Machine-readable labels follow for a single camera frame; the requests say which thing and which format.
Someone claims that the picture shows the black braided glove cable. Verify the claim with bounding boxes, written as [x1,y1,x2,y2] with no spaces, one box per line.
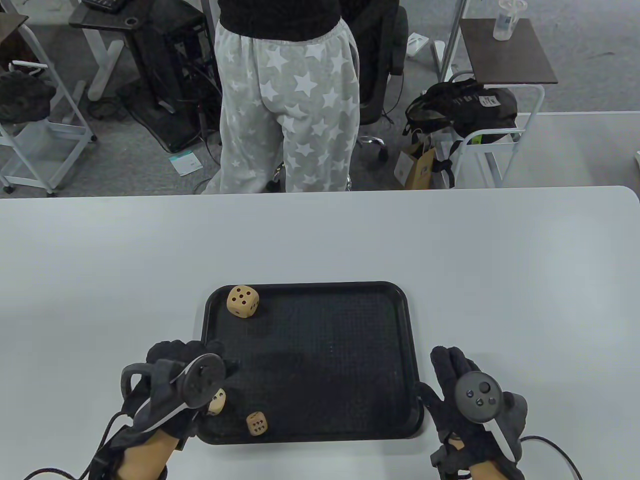
[22,412,127,480]

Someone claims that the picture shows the white metal pole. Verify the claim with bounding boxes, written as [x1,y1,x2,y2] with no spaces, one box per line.
[439,0,469,83]

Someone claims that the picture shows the black coiled floor cable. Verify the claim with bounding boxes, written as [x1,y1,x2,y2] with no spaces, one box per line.
[87,95,128,122]

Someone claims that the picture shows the black left hand controller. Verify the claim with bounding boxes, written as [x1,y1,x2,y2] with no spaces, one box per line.
[119,353,227,432]

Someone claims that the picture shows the person's left hand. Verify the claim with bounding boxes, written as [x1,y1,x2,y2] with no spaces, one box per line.
[125,340,240,442]

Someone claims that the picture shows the large wooden dice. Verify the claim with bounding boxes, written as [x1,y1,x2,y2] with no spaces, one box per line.
[226,285,260,319]

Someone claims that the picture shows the brown white-frame side table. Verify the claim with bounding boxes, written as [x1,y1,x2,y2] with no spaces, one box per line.
[0,12,99,197]
[434,18,559,189]

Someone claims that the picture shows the black backpack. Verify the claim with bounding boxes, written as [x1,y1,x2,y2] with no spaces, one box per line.
[403,77,519,147]

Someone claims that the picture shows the white flat box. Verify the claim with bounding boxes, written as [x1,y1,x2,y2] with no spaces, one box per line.
[407,32,430,59]

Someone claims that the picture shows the black fabric bag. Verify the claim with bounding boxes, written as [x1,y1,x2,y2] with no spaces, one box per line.
[0,70,57,124]

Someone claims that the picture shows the black hand controller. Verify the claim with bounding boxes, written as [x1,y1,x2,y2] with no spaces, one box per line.
[454,372,529,461]
[119,353,227,432]

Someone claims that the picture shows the clear plastic bottle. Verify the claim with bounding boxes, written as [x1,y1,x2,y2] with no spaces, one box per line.
[492,0,528,41]

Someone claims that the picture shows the thin black glove cable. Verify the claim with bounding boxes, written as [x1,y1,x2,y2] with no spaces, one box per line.
[520,435,584,480]

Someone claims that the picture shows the person's left forearm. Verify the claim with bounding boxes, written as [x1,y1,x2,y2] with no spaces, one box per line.
[89,415,182,480]

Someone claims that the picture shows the black plastic tray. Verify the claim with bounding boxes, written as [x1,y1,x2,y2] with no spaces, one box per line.
[194,281,426,445]

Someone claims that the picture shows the teal white booklet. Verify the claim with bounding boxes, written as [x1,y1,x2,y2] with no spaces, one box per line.
[168,151,201,176]

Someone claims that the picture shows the person's right hand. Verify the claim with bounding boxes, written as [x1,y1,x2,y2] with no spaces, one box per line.
[415,345,526,480]

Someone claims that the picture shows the small wooden dice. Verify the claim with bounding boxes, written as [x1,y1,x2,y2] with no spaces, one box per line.
[245,411,269,437]

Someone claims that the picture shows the brown paper bag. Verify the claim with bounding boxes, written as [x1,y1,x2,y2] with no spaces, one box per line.
[392,135,437,191]

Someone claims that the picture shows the black office chair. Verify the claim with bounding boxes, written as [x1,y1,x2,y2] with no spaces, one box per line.
[342,0,410,163]

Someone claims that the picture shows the dark desk with white legs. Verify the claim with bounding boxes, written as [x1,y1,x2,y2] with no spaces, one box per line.
[62,0,208,124]

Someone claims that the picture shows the black keyboard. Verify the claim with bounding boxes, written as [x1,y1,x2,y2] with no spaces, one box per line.
[81,0,128,14]

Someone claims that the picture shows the black right hand controller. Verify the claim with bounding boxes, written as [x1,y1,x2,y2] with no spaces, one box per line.
[454,372,529,461]

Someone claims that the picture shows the person's right forearm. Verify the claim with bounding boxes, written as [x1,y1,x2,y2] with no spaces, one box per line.
[467,461,503,480]

